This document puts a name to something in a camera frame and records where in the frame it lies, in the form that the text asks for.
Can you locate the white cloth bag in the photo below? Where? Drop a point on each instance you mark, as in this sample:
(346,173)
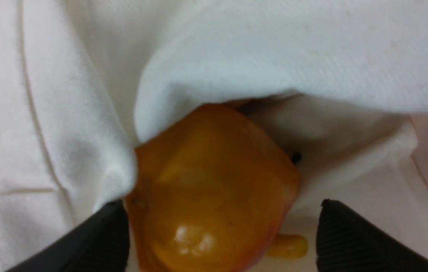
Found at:
(83,82)

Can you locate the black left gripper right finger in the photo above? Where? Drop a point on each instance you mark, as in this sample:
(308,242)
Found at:
(347,242)

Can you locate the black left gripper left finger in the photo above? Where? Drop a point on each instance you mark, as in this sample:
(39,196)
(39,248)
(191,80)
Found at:
(100,244)

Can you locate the orange yellow bell pepper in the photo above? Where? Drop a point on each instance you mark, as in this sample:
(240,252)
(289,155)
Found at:
(211,195)

